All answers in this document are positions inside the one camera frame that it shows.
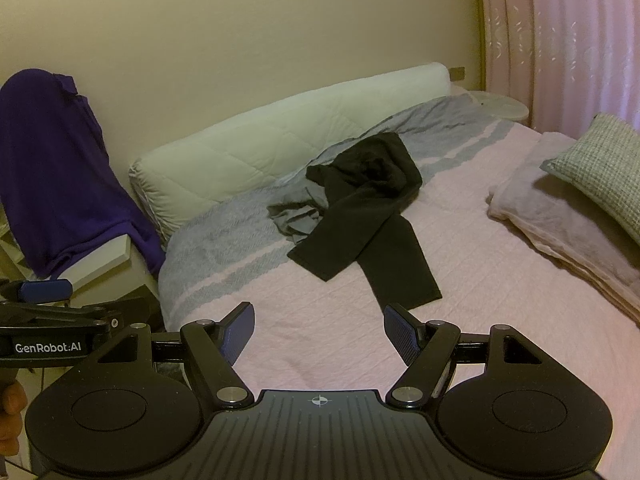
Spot white quilted pillow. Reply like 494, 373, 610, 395
129, 62, 453, 246

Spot pink curtain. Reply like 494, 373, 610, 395
472, 0, 640, 136

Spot white round side table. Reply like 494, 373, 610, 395
462, 90, 530, 123

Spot grey cloth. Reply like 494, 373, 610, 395
267, 180, 351, 241

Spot folded pink blanket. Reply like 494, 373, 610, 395
487, 131, 640, 321

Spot person's left hand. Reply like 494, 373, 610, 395
0, 379, 29, 458

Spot light green folded cloth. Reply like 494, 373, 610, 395
542, 112, 640, 246

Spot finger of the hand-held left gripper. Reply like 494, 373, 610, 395
0, 285, 162, 333
0, 279, 74, 306

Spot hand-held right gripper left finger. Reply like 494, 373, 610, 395
95, 301, 257, 409

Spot purple shirt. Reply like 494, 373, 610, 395
0, 69, 168, 281

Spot black pants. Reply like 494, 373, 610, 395
287, 131, 443, 310

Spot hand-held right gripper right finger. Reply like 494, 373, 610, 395
382, 302, 546, 409

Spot white chair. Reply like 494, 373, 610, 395
0, 205, 135, 306

